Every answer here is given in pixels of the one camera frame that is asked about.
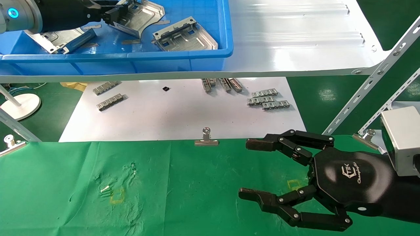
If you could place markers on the silver binder clip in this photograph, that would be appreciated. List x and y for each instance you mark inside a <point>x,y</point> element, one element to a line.
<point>366,139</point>
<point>206,142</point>
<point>13,147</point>

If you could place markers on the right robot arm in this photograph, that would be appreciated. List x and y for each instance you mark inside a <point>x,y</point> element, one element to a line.
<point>408,200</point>

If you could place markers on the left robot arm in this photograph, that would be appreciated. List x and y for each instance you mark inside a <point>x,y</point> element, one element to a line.
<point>23,16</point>

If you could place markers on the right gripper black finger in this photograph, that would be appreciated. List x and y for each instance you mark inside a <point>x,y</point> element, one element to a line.
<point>265,144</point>
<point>272,203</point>

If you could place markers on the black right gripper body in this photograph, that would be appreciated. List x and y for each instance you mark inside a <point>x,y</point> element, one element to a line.
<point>351,180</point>

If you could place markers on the green table cloth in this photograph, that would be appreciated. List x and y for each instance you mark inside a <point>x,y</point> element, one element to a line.
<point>180,183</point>

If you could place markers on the white metal shelf board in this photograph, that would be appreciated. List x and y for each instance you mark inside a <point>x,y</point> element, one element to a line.
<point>288,42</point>

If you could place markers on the grey tape strip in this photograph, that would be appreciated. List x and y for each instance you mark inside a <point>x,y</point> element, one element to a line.
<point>93,27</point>
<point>161,22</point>
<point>131,41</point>

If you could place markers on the sheet metal bracket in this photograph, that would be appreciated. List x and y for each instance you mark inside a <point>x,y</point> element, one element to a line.
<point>62,41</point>
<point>141,19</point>
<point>187,37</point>

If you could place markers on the white slotted angle strut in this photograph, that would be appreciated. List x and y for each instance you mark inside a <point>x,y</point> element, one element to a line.
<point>370,82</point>
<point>390,103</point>
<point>19,126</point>

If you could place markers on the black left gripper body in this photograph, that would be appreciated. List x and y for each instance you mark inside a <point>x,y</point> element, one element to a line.
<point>65,14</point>

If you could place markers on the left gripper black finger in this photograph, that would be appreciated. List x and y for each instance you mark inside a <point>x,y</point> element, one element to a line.
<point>110,15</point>
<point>101,3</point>

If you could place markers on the white round lamp stand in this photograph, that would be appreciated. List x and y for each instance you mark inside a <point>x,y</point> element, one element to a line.
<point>23,106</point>

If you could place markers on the yellow crumpled bag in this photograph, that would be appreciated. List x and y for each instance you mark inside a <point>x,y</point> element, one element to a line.
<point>75,86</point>

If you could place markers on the grey metal rail part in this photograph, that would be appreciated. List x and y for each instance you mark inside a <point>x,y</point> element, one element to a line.
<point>236,85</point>
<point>206,86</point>
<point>213,82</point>
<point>225,86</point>

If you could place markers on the notched metal strip part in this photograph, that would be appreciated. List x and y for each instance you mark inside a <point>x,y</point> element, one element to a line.
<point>110,102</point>
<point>275,105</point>
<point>257,101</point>
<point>105,88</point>
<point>264,92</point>

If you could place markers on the blue plastic bin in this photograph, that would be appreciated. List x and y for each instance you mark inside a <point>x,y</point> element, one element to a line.
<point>115,60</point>

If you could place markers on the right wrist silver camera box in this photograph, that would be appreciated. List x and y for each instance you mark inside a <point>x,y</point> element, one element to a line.
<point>402,137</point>

